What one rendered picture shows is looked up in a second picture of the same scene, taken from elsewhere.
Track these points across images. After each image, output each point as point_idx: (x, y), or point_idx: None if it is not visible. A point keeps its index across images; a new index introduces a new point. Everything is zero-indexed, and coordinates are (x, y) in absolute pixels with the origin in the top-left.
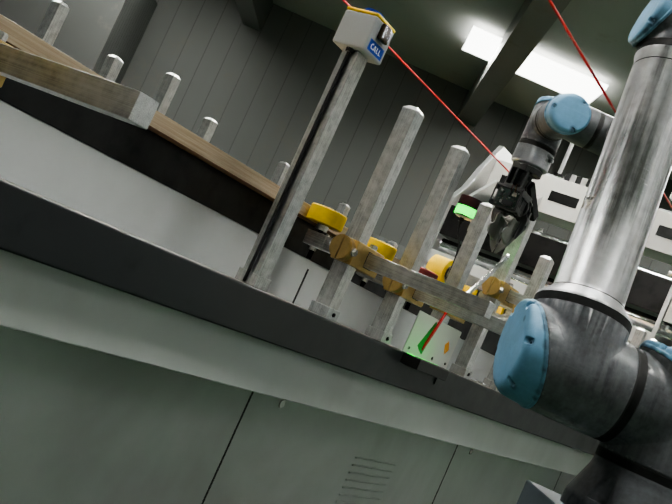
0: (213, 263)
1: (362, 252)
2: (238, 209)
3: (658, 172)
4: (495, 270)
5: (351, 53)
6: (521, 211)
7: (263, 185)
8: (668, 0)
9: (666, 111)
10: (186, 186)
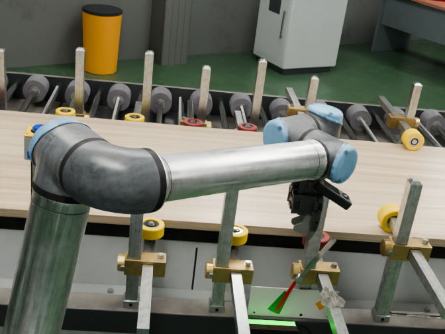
0: (95, 260)
1: (133, 265)
2: (96, 228)
3: (22, 297)
4: (325, 251)
5: None
6: (308, 209)
7: (88, 219)
8: (29, 144)
9: (24, 246)
10: None
